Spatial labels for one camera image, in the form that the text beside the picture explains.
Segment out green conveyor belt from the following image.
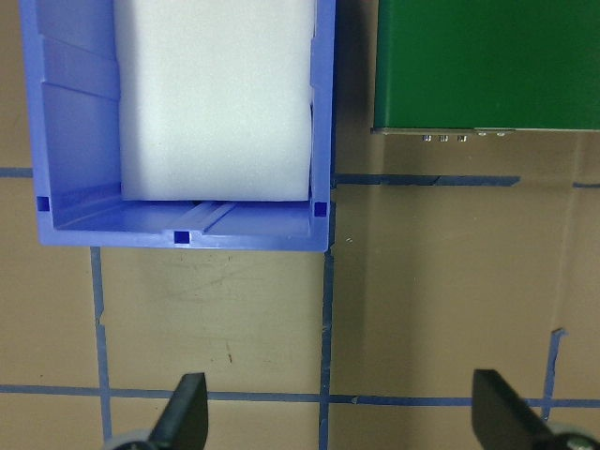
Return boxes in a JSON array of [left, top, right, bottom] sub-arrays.
[[369, 0, 600, 143]]

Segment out white foam pad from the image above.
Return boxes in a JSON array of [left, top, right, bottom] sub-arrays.
[[113, 0, 316, 203]]

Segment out blue plastic storage bin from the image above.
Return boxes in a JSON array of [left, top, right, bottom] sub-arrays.
[[18, 0, 338, 254]]

